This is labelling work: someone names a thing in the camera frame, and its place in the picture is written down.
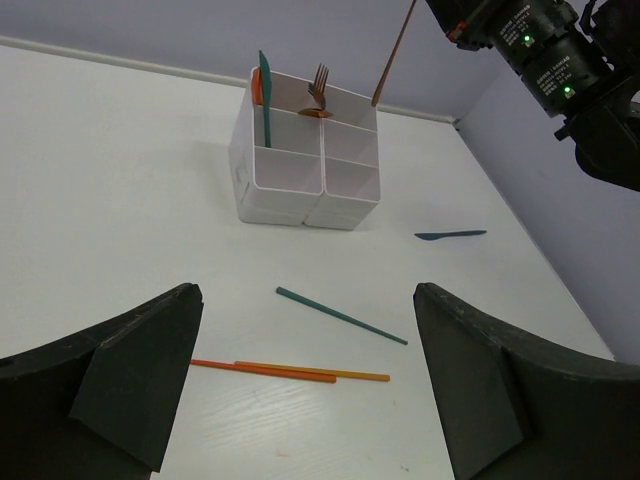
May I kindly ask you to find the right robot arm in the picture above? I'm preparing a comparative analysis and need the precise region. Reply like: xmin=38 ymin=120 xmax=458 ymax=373
xmin=428 ymin=1 xmax=639 ymax=191

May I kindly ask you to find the teal knife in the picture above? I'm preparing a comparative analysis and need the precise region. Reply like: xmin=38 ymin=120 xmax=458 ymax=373
xmin=414 ymin=230 xmax=487 ymax=241

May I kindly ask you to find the yellow-orange chopstick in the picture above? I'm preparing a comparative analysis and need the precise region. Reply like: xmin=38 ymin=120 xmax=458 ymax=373
xmin=235 ymin=361 xmax=391 ymax=382

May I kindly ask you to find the teal spoon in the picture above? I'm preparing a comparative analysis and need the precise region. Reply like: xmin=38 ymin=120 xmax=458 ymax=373
xmin=259 ymin=50 xmax=272 ymax=148

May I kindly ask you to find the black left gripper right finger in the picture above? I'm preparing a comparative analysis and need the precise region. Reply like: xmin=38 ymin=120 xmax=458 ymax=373
xmin=413 ymin=283 xmax=639 ymax=479

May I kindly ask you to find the orange spoon in container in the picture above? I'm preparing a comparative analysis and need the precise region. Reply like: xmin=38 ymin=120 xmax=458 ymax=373
xmin=250 ymin=67 xmax=264 ymax=106

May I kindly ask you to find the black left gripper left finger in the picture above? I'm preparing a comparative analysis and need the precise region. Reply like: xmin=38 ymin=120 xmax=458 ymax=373
xmin=1 ymin=283 xmax=204 ymax=479

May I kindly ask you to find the orange fork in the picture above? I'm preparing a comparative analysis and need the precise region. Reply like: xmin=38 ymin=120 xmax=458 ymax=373
xmin=370 ymin=0 xmax=417 ymax=108

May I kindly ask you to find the orange chopstick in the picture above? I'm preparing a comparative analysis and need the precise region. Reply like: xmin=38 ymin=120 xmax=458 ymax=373
xmin=190 ymin=359 xmax=337 ymax=384

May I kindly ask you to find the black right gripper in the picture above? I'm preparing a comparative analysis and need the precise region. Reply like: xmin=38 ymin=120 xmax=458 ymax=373
xmin=424 ymin=0 xmax=640 ymax=121

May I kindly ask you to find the teal chopstick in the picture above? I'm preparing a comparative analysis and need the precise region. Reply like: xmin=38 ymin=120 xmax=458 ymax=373
xmin=275 ymin=286 xmax=408 ymax=345

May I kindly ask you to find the white left divided container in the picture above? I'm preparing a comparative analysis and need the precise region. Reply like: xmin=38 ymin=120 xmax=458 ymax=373
xmin=229 ymin=71 xmax=323 ymax=226

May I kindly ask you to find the brown fork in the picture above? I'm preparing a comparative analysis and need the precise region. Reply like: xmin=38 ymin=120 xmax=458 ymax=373
xmin=312 ymin=64 xmax=329 ymax=96

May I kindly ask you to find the white right divided container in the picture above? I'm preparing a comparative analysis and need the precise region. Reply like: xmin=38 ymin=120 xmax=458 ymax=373
xmin=304 ymin=86 xmax=381 ymax=231

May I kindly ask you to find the white divided container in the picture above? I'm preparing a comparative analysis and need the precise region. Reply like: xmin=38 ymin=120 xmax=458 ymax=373
xmin=304 ymin=86 xmax=381 ymax=231
xmin=229 ymin=71 xmax=323 ymax=226

